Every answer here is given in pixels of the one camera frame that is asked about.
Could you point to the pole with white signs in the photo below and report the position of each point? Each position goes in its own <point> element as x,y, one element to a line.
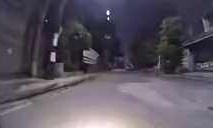
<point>55,46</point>

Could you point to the building with canopy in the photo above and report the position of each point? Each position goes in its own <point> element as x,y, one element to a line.
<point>204,46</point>

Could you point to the grey pavement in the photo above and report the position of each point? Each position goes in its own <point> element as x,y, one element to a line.
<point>30,85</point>

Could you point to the street lamp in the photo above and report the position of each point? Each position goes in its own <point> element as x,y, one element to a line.
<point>108,15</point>

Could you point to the tree trunk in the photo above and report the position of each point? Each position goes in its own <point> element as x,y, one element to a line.
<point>36,43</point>

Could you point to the white banner sign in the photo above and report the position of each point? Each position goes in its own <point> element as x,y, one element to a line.
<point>90,56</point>

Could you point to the vehicle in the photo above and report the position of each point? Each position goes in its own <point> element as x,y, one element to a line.
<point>122,64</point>

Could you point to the grey asphalt road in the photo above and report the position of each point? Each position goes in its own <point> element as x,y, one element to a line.
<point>127,100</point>

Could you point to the grey building wall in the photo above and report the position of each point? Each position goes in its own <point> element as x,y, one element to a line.
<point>9,36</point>

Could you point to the green tree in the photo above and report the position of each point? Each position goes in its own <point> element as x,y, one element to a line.
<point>170,43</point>
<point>75,41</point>

